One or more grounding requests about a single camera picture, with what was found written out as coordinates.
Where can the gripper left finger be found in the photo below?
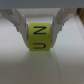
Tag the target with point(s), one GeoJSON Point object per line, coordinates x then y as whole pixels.
{"type": "Point", "coordinates": [17, 19]}

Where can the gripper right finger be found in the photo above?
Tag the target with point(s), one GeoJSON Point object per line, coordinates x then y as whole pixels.
{"type": "Point", "coordinates": [60, 19]}

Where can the yellow block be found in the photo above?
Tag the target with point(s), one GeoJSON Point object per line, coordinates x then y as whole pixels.
{"type": "Point", "coordinates": [39, 37]}

